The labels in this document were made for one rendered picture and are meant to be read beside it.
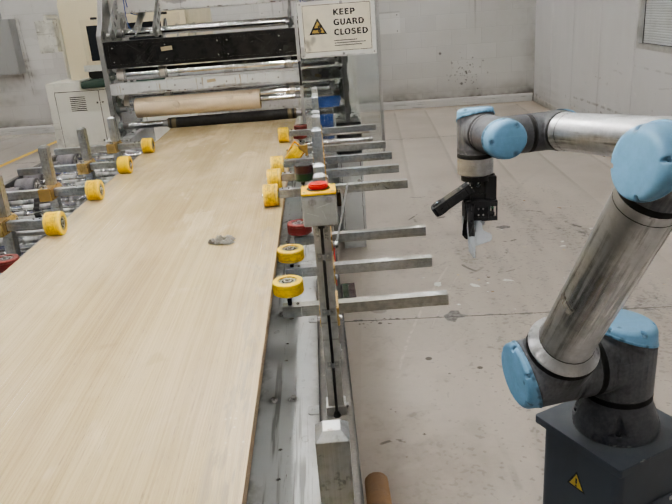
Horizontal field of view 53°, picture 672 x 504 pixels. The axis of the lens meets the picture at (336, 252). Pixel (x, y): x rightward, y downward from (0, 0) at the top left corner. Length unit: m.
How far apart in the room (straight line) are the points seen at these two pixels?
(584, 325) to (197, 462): 0.74
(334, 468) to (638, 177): 0.64
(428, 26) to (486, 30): 0.87
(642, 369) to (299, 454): 0.77
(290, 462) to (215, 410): 0.36
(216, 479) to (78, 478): 0.22
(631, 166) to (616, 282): 0.24
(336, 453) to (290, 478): 0.83
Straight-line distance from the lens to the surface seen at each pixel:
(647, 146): 1.09
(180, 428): 1.23
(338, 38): 4.36
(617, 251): 1.21
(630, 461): 1.64
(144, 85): 4.52
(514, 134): 1.58
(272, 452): 1.61
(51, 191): 2.91
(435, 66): 10.78
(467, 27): 10.81
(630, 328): 1.59
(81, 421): 1.32
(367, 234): 2.23
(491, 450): 2.64
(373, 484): 2.35
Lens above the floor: 1.56
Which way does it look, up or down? 20 degrees down
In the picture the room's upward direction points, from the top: 4 degrees counter-clockwise
